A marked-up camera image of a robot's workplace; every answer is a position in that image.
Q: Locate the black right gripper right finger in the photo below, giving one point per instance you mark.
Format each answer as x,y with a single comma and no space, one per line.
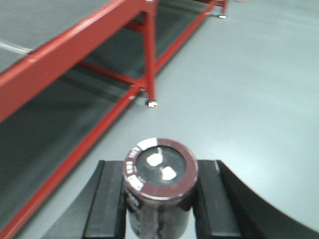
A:
226,208

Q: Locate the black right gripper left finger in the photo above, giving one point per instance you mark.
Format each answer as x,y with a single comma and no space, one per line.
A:
99,211

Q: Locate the maroon cylindrical capacitor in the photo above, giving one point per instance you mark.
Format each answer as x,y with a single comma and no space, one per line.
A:
160,176

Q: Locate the red metal rack frame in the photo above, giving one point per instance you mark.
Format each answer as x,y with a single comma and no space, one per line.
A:
68,68

